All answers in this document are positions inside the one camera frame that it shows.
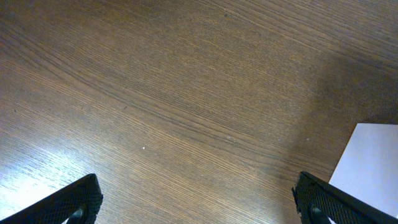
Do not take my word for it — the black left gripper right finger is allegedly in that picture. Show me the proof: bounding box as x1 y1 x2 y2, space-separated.
292 171 397 224

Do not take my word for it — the white cardboard box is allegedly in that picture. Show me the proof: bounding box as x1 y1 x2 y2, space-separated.
329 123 397 218

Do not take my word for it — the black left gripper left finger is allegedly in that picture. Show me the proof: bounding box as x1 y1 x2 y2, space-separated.
1 174 103 224

